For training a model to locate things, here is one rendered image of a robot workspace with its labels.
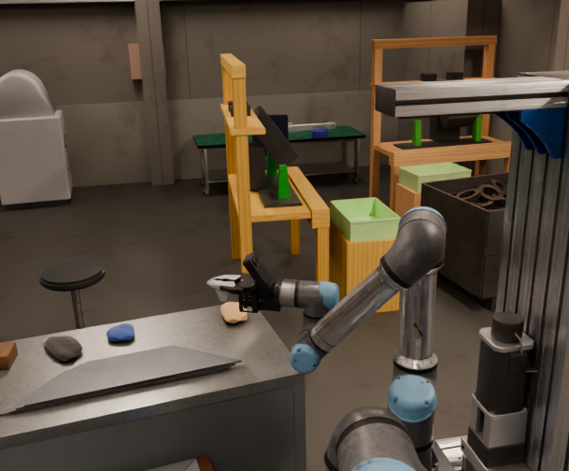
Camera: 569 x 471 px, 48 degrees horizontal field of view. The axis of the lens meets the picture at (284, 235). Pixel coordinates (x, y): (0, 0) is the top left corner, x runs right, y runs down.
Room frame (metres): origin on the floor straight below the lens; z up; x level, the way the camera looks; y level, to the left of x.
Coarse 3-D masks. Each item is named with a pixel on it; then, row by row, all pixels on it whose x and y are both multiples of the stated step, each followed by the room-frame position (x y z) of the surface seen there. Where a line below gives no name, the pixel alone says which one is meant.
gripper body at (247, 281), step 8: (240, 280) 1.59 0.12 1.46; (248, 280) 1.58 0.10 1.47; (280, 280) 1.56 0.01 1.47; (248, 288) 1.55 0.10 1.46; (256, 288) 1.55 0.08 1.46; (240, 296) 1.57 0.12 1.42; (248, 296) 1.57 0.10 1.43; (256, 296) 1.55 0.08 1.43; (264, 296) 1.57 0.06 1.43; (272, 296) 1.57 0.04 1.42; (240, 304) 1.57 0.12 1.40; (248, 304) 1.57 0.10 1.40; (256, 304) 1.55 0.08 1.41; (264, 304) 1.56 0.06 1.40; (272, 304) 1.56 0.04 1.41; (256, 312) 1.56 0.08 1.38
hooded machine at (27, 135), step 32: (0, 96) 7.39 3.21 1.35; (32, 96) 7.48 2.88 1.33; (0, 128) 7.34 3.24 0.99; (32, 128) 7.43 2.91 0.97; (64, 128) 8.07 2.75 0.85; (0, 160) 7.32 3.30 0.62; (32, 160) 7.41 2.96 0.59; (64, 160) 7.51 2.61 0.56; (0, 192) 7.31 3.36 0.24; (32, 192) 7.40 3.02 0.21; (64, 192) 7.49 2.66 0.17
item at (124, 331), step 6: (120, 324) 2.11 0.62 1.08; (126, 324) 2.11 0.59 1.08; (108, 330) 2.07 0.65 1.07; (114, 330) 2.06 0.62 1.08; (120, 330) 2.06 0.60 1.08; (126, 330) 2.06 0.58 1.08; (132, 330) 2.07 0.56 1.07; (108, 336) 2.03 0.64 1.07; (114, 336) 2.02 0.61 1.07; (120, 336) 2.02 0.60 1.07; (126, 336) 2.02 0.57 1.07; (132, 336) 2.03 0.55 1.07
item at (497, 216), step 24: (432, 192) 4.92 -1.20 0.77; (456, 192) 5.18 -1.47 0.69; (480, 192) 4.82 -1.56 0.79; (504, 192) 4.83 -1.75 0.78; (456, 216) 4.59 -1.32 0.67; (480, 216) 4.31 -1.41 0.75; (504, 216) 4.29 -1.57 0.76; (456, 240) 4.57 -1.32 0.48; (480, 240) 4.29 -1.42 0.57; (456, 264) 4.55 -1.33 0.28; (480, 264) 4.27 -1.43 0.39; (456, 288) 4.72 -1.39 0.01; (480, 288) 4.25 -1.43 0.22
